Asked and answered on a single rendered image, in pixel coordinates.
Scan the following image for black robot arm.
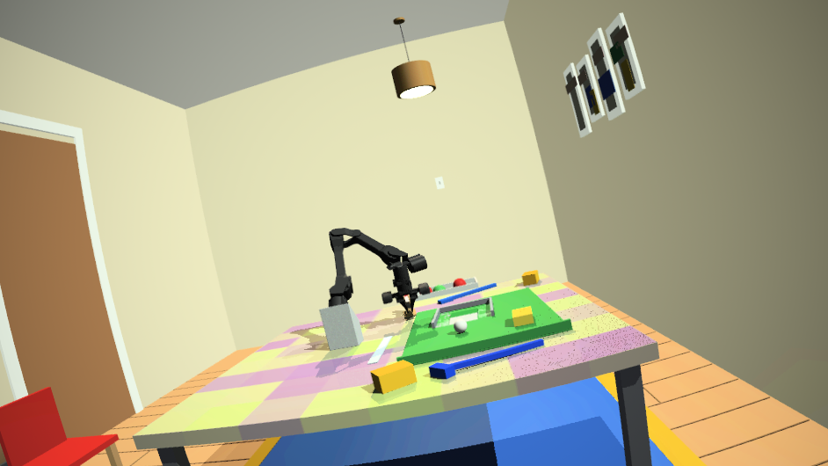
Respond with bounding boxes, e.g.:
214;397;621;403
329;228;427;307

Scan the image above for yellow rectangular block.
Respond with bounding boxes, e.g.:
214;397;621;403
370;360;417;395
512;307;534;327
521;270;539;286

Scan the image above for white flat bar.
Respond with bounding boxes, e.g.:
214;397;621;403
368;336;392;365

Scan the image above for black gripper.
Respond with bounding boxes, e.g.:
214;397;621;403
381;276;431;313

